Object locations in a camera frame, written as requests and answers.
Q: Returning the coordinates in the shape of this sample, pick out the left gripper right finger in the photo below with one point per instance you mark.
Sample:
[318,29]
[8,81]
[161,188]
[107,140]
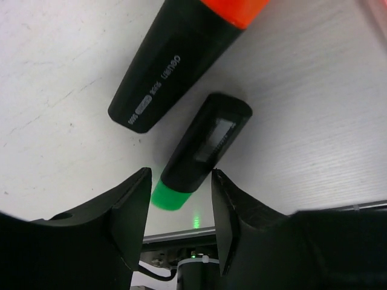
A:
[261,248]

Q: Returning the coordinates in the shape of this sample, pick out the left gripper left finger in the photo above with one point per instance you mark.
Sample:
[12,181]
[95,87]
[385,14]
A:
[95,245]

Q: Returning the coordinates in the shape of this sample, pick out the green highlighter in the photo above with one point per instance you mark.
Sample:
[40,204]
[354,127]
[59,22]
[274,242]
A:
[214,128]

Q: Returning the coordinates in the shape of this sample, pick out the orange highlighter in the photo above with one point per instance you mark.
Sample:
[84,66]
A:
[184,40]

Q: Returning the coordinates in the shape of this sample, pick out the orange refill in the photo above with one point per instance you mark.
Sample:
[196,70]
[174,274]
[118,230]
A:
[376,13]

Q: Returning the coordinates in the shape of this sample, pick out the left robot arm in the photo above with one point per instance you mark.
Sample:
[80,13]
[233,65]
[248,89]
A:
[196,269]

